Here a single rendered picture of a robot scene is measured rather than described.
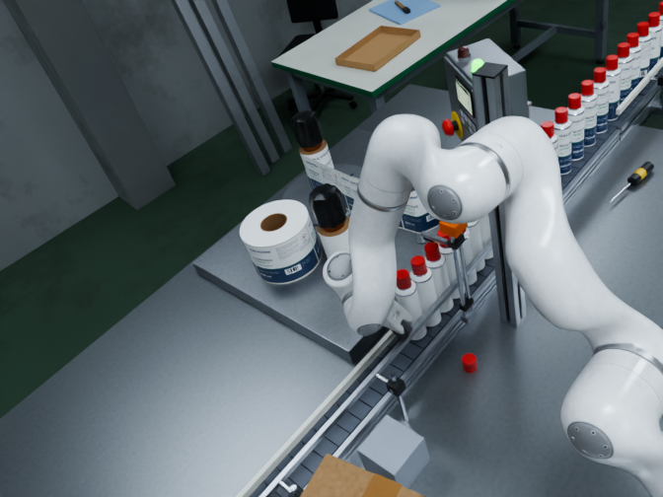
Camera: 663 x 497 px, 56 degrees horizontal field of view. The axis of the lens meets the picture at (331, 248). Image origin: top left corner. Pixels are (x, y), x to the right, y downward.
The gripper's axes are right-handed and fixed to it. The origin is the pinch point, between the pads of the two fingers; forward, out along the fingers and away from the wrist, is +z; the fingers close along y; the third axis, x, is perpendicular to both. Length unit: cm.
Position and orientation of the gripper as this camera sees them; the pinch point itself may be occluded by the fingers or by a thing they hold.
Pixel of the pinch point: (400, 328)
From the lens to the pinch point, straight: 146.9
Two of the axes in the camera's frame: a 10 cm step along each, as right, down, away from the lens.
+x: -5.4, 8.2, -2.0
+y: -7.2, -3.1, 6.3
